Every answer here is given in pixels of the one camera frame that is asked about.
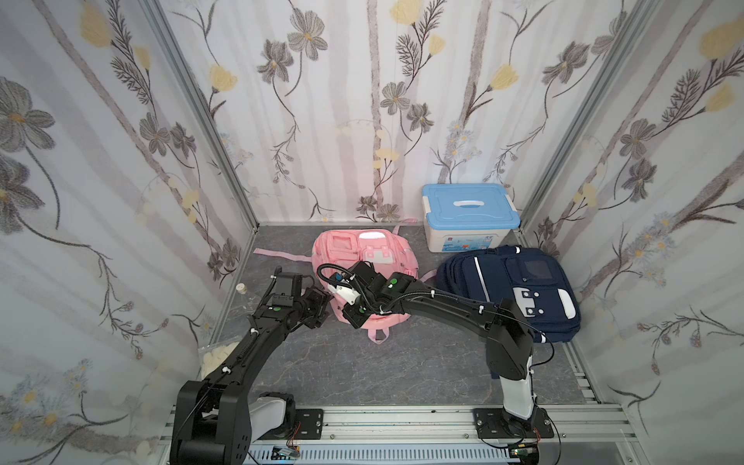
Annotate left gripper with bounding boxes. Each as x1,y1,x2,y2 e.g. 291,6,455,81
291,284,337,327

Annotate pink backpack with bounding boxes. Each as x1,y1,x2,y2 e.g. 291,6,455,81
254,226,420,345

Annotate small circuit board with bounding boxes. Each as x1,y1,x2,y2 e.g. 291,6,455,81
270,446,300,460

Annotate navy blue backpack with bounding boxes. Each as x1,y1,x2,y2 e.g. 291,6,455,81
435,246,581,343

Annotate white slotted cable duct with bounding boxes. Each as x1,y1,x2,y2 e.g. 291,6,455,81
245,444,520,464

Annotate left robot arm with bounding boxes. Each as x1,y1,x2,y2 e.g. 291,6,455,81
170,267,331,464

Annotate bag of white pieces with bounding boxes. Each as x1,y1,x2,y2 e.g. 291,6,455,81
200,342,238,379

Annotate white box with blue lid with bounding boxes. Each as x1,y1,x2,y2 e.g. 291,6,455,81
422,183,521,253

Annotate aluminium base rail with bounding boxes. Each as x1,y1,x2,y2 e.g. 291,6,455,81
250,403,650,464

